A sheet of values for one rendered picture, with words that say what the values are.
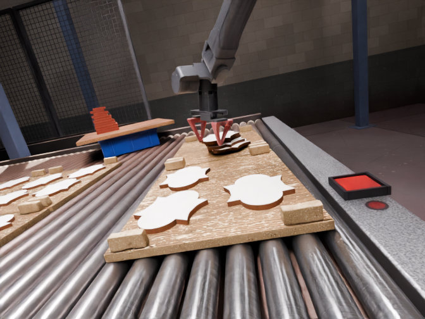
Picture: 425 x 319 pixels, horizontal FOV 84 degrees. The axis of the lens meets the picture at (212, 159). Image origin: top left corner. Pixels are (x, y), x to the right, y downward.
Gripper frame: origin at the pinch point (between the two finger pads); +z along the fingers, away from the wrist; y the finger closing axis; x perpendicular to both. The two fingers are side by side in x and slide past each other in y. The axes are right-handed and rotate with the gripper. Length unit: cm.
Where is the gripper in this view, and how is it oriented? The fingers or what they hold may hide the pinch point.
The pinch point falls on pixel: (210, 140)
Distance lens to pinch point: 72.9
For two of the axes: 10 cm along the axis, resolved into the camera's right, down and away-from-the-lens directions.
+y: 6.4, 2.0, -7.4
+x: 7.7, -2.2, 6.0
